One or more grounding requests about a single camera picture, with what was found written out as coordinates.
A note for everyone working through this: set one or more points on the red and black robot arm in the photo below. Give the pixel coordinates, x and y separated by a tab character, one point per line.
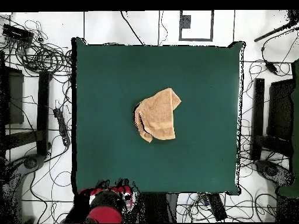
105	214

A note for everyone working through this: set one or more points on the dark flat panel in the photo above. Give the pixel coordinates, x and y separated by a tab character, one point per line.
15	98
280	109

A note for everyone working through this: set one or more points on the black flat electronics box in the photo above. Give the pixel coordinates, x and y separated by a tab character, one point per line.
17	33

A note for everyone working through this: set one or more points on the tan terry towel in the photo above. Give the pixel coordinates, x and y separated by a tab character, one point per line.
158	116

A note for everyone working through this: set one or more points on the dark green table cloth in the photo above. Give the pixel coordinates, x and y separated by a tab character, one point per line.
198	151

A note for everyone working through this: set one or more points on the black power strip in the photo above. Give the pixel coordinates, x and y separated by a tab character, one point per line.
217	207
62	126

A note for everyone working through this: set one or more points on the small dark square plate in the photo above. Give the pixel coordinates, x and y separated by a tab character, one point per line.
185	22

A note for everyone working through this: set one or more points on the black rounded floor base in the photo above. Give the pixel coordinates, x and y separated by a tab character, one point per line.
31	163
273	172

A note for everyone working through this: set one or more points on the black power adapter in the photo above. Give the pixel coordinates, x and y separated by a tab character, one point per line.
271	67

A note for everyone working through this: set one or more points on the black pole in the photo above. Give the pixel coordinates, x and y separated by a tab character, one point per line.
273	31

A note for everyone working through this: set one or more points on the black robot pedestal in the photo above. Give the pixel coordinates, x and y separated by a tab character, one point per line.
154	207

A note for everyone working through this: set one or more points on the grey square floor frame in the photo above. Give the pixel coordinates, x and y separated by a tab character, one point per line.
196	39

